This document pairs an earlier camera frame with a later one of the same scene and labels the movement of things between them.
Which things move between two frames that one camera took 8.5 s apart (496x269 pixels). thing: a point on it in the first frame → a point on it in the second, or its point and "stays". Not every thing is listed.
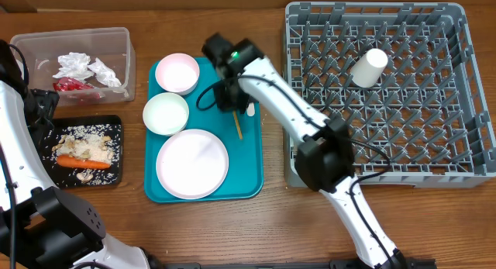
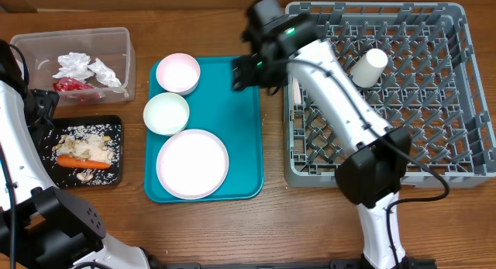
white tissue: (105, 74) stays
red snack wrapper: (76, 90) stays
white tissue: (74, 64) stays
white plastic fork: (250, 109) → (297, 94)
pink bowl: (177, 73) stays
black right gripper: (224, 101) → (242, 74)
